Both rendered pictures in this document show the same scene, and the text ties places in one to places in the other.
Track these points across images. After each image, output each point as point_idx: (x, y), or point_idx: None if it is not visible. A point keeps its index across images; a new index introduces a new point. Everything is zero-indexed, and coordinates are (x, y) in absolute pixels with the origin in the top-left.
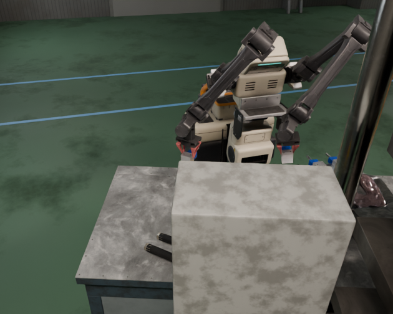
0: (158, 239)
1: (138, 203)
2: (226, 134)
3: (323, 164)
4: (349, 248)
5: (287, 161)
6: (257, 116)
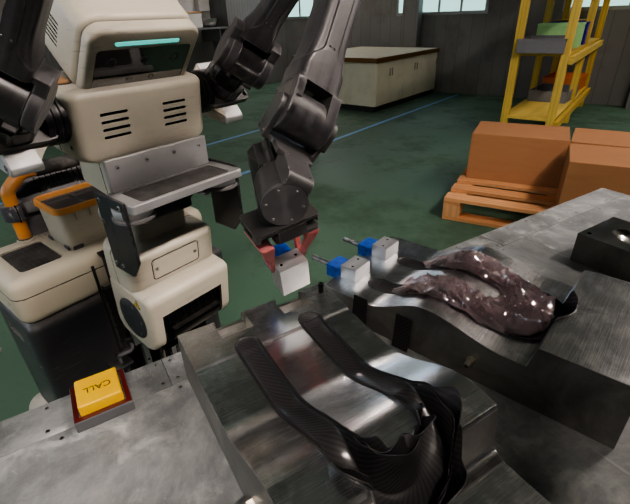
0: None
1: None
2: (105, 275)
3: (363, 260)
4: (585, 464)
5: (297, 283)
6: (165, 196)
